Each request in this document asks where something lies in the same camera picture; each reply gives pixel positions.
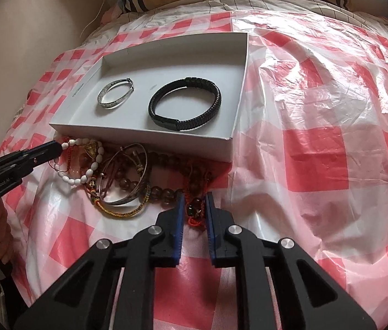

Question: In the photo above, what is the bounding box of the white oval bead bracelet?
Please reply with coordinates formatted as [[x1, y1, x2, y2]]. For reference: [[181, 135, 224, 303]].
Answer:
[[56, 137, 105, 186]]

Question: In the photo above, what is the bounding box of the black braided leather bracelet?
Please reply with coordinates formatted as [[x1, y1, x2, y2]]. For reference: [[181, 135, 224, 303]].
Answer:
[[148, 77, 223, 132]]

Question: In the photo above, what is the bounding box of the white charging cable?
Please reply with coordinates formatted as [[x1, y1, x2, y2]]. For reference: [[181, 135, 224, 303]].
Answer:
[[78, 0, 109, 40]]

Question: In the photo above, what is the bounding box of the silver wide bangle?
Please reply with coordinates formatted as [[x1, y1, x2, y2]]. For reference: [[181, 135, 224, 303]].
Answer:
[[97, 143, 152, 207]]

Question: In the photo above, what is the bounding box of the red cord knotted bracelet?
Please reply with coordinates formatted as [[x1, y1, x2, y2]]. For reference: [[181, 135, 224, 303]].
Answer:
[[183, 166, 216, 230]]

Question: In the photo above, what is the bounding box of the silver engraved bangle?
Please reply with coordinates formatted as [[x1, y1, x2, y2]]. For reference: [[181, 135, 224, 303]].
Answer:
[[97, 78, 134, 109]]

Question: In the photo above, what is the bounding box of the red white checkered plastic sheet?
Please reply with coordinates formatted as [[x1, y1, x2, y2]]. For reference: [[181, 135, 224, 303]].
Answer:
[[0, 6, 388, 329]]

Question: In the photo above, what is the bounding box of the gold charm pendant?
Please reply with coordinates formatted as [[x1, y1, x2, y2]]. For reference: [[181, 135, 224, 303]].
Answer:
[[84, 139, 101, 159]]

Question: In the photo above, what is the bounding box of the red string pink bead bracelet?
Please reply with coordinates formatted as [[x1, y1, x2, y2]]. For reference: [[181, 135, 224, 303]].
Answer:
[[47, 137, 78, 174]]

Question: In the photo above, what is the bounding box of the white shallow cardboard box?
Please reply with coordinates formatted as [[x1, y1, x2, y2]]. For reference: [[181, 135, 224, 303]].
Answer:
[[50, 32, 248, 163]]

